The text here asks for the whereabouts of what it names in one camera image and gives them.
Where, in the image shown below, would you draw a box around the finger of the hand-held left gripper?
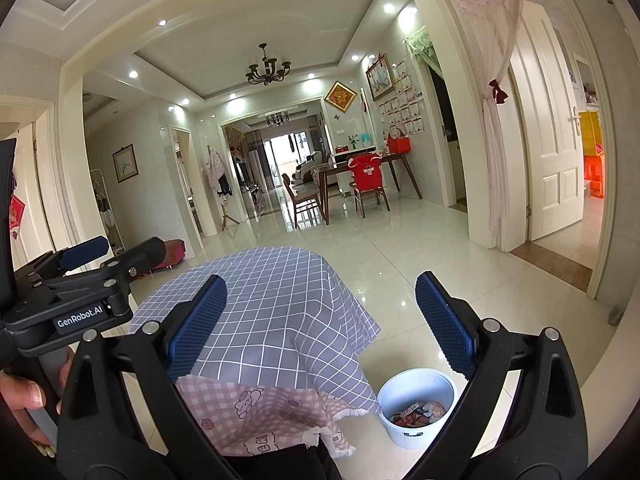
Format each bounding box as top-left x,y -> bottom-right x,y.
15,235 -> 111,282
34,236 -> 168,312

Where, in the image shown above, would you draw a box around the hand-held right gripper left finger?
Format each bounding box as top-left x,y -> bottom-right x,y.
54,274 -> 229,480

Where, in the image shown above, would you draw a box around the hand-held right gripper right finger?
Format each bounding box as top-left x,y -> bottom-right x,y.
410,271 -> 589,480

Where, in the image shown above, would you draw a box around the red and brown paper bag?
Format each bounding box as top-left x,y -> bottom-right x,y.
391,402 -> 427,429

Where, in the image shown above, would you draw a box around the white plastic waste bin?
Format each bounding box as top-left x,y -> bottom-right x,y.
376,368 -> 459,450

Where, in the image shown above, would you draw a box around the person's left hand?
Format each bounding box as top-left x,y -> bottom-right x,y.
0,347 -> 76,459

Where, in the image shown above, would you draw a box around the red upholstered bench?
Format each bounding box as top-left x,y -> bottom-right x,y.
150,239 -> 187,272

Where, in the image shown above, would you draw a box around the grey checked tablecloth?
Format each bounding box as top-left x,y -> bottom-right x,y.
129,247 -> 384,417

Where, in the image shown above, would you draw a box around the pink checked printed cloth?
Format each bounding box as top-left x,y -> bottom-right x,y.
172,375 -> 359,461

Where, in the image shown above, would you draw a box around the tripod stand with white jacket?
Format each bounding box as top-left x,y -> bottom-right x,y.
202,146 -> 240,234

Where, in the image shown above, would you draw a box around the wooden dining chair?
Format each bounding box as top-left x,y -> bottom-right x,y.
281,172 -> 324,231

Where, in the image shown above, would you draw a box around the wooden chair with red shirt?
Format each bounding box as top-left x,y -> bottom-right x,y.
348,155 -> 392,219

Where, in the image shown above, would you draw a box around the red gift bag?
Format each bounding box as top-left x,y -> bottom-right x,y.
386,127 -> 414,155

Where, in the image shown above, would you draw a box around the light sofa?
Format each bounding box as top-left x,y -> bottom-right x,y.
290,150 -> 331,186

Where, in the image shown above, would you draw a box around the dark wooden dining table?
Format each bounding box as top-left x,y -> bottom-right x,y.
314,152 -> 424,225

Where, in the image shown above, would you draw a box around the white panel door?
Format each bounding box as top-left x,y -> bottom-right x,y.
510,2 -> 586,244

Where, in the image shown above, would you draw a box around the yellow and orange plastic items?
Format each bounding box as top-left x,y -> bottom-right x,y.
580,110 -> 606,197

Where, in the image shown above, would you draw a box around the large black chandelier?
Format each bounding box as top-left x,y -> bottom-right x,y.
245,43 -> 292,86

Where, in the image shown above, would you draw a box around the large framed painting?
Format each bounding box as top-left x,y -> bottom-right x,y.
365,52 -> 396,101

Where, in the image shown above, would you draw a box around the green door curtain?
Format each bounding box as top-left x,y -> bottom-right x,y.
404,27 -> 444,77

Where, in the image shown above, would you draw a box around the pink floral curtain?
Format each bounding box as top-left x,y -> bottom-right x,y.
445,0 -> 547,252

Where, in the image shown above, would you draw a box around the framed wall picture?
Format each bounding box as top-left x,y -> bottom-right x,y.
112,144 -> 137,184

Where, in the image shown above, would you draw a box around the group of wall certificates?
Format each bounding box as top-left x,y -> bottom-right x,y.
377,62 -> 426,136

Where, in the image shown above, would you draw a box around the red gold diamond wall decoration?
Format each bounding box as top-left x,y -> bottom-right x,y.
324,80 -> 358,112

